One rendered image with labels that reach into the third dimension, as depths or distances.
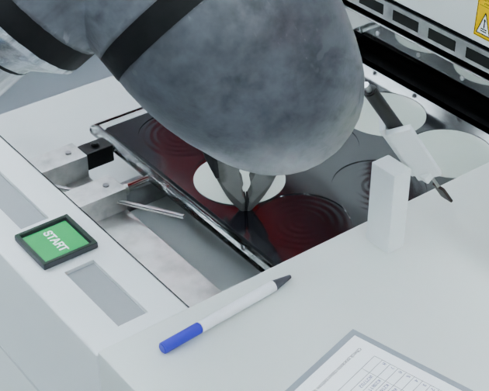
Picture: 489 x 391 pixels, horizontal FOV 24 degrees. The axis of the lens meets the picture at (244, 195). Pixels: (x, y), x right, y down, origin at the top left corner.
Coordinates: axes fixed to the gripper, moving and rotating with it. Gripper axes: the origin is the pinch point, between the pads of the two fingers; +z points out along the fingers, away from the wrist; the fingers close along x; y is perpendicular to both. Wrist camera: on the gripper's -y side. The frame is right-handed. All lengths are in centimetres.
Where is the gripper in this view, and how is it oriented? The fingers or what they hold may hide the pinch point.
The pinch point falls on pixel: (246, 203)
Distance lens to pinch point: 116.9
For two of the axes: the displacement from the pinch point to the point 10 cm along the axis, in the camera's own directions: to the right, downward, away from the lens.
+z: 0.0, 8.2, 5.7
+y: -1.1, -5.7, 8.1
